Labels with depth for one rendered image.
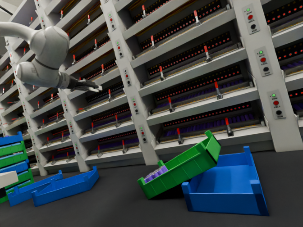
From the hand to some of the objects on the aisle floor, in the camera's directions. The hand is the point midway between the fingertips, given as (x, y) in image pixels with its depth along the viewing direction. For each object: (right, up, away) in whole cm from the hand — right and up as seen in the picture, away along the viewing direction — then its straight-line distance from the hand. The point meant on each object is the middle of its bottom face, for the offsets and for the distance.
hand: (95, 88), depth 102 cm
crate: (+63, -42, -48) cm, 90 cm away
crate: (-43, -73, +9) cm, 85 cm away
